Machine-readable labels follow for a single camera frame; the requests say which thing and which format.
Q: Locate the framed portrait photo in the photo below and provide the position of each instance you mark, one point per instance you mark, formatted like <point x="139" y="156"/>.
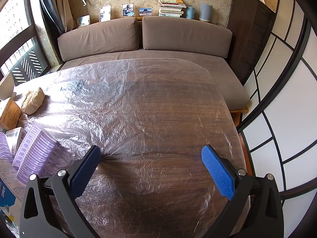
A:
<point x="128" y="10"/>

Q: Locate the stack of books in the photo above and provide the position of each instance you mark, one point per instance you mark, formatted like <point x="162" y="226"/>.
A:
<point x="172" y="7"/>

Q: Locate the white wall lamp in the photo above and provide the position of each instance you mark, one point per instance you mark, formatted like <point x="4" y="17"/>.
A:
<point x="83" y="1"/>

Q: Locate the dark wooden cabinet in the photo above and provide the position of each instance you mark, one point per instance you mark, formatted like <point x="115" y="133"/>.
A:
<point x="250" y="34"/>

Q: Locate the white medicine box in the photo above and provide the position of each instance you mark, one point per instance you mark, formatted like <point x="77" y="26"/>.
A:
<point x="14" y="138"/>

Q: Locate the brown cardboard box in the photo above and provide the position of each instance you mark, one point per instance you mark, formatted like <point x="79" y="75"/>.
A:
<point x="10" y="114"/>

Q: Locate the grey cylinder speaker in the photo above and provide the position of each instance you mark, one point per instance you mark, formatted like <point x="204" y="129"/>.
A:
<point x="204" y="12"/>

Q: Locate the building photo card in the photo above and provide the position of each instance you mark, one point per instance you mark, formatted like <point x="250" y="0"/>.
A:
<point x="145" y="12"/>

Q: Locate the window with dark frame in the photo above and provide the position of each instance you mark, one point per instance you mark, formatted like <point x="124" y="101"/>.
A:
<point x="14" y="17"/>

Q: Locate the white panel sliding screen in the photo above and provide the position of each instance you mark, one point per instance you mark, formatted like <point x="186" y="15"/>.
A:
<point x="284" y="104"/>

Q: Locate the blue cylinder container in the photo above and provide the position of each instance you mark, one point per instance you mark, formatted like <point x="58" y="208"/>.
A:
<point x="190" y="13"/>

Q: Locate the brown sofa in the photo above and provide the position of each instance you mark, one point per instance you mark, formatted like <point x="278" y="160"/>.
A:
<point x="223" y="76"/>

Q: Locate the beige curtain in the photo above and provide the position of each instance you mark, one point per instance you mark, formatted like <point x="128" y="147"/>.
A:
<point x="60" y="5"/>

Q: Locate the white photo card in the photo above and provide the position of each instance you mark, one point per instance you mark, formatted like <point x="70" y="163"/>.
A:
<point x="105" y="13"/>

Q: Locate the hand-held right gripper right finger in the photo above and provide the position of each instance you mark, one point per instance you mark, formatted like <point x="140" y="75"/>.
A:
<point x="218" y="172"/>

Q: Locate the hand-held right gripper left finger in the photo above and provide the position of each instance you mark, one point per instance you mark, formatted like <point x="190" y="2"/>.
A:
<point x="85" y="169"/>

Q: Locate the brown sofa back cushion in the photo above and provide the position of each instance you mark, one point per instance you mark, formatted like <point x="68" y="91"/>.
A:
<point x="99" y="39"/>
<point x="185" y="36"/>

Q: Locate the clear plastic table cover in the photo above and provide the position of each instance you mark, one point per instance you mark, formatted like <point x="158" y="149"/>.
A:
<point x="148" y="104"/>

